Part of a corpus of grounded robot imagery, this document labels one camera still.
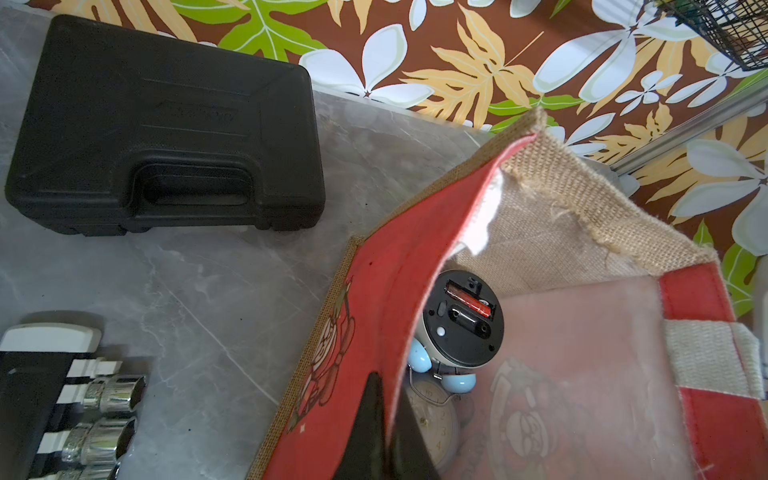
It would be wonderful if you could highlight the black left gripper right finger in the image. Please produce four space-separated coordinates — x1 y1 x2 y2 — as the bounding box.
389 398 440 480

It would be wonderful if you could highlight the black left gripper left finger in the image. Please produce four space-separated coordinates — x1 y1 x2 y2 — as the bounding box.
332 372 386 480

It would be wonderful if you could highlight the clear round alarm clock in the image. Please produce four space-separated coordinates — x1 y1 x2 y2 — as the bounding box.
405 373 460 475

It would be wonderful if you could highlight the light blue bell alarm clock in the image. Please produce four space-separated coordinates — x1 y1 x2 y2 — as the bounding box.
407 269 505 405

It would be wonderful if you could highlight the burlap red Christmas canvas bag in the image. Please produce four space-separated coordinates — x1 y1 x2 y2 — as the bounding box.
248 108 767 479

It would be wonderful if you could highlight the black plastic tool case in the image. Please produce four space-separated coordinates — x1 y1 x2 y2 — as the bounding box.
5 15 326 236

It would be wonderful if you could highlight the socket set rail holder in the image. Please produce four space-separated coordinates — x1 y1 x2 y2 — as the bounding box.
1 323 146 479

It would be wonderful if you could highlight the black wire wall basket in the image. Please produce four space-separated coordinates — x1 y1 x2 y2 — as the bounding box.
651 0 767 71

